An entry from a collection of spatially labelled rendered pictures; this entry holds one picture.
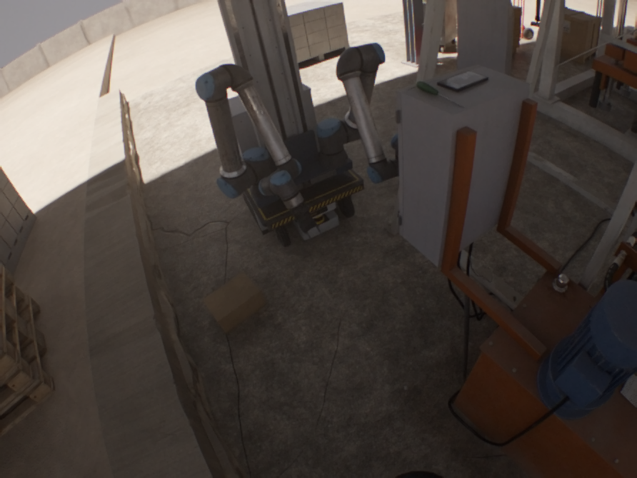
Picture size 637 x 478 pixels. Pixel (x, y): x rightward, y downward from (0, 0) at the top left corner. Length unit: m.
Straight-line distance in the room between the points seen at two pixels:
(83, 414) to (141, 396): 0.36
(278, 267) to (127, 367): 1.11
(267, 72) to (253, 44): 0.19
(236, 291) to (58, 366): 1.15
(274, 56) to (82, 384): 2.05
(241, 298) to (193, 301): 0.43
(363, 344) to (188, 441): 0.99
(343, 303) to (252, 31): 1.59
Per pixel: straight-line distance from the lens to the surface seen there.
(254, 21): 2.00
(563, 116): 4.10
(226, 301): 2.02
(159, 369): 1.72
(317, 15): 5.73
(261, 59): 2.04
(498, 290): 1.81
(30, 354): 2.20
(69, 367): 2.12
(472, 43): 4.38
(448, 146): 0.98
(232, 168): 1.86
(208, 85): 1.58
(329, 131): 2.08
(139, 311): 1.98
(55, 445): 2.01
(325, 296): 2.04
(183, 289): 2.42
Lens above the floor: 1.66
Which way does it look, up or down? 45 degrees down
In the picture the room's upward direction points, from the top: 13 degrees counter-clockwise
